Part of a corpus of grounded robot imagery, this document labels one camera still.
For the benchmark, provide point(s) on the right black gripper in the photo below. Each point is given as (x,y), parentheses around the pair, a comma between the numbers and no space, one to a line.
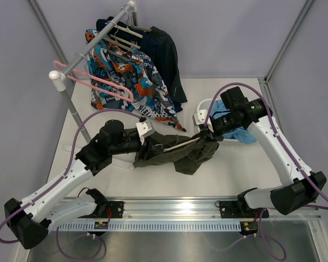
(207,134)

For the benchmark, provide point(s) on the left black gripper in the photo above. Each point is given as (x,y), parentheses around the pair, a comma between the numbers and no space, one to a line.
(139,143)

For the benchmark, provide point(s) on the olive green shorts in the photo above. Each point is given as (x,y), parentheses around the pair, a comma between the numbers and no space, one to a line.
(186,160)

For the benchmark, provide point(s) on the light blue shorts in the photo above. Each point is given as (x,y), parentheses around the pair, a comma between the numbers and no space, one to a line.
(238,123)

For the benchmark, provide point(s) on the beige wooden hanger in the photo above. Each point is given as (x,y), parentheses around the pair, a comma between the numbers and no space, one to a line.
(135,27)
(124,44)
(180,145)
(127,30)

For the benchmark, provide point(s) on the patterned colourful shorts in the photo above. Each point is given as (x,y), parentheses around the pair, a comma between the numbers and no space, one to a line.
(135,71)

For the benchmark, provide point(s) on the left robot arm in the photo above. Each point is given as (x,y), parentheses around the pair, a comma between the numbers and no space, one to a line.
(34,217)

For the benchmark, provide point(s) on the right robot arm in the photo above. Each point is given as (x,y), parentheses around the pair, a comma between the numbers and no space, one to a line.
(300,185)

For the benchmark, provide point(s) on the navy blue shorts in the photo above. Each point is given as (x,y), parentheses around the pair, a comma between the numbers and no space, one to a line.
(153,49)

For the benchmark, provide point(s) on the white perforated plastic basket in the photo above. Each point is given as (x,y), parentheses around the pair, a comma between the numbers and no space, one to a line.
(239,135)

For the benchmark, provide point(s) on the metal clothes rack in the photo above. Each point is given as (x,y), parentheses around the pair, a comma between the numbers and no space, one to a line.
(58,77)

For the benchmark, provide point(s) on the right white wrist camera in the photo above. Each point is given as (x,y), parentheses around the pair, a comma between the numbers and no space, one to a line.
(199,118)

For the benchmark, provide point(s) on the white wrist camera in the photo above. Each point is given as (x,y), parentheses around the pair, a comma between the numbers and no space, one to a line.
(144,130)
(199,118)

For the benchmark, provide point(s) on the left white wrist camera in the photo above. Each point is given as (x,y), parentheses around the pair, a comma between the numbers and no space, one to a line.
(144,130)

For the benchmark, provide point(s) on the aluminium mounting rail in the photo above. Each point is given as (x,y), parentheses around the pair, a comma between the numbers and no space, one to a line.
(163,215)

